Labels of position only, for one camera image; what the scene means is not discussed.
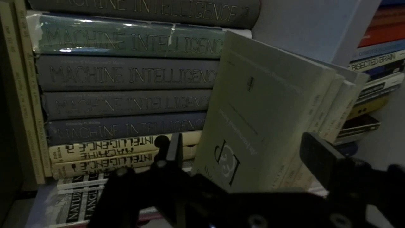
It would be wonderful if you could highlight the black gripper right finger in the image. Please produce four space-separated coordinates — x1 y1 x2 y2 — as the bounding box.
299 131 353 194

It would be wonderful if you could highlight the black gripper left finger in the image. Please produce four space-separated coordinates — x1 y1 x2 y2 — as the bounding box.
153 133 184 169

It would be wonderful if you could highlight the pale cream book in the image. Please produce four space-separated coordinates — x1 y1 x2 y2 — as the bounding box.
191 29 352 194

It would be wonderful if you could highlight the grey blue book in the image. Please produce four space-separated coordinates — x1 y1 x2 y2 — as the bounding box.
335 141 359 157

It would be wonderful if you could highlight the dark book cream label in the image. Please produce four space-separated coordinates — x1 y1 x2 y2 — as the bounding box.
335 113 382 146

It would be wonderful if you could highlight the cream Machine Intelligence 2 book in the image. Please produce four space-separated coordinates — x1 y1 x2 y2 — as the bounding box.
48 131 205 165

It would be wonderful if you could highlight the olive yellow book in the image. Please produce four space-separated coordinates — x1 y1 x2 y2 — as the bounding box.
347 94 392 121

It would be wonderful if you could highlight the white Bisected Brain book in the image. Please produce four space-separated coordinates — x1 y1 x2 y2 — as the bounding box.
348 48 405 74

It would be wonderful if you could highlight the black book blue label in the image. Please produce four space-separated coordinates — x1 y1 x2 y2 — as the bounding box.
363 60 405 83

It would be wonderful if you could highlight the black white striped Nature book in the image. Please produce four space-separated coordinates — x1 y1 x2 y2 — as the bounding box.
54 170 153 227

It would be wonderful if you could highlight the teal glossy Machine Intelligence book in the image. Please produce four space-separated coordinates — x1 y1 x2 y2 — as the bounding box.
25 12 232 60

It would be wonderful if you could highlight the pale blue white book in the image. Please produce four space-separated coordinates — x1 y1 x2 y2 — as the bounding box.
352 38 405 62

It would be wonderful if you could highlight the cream thin flat book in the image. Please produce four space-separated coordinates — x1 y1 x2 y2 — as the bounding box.
11 0 54 184
0 2 47 188

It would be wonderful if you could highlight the orange red book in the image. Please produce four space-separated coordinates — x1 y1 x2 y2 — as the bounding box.
357 3 405 50

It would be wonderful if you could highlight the pale thin booklet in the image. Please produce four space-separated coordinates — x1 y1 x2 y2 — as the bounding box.
324 67 371 147

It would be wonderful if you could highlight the grey metal bookshelf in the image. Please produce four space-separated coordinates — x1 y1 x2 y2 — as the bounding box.
0 0 405 228

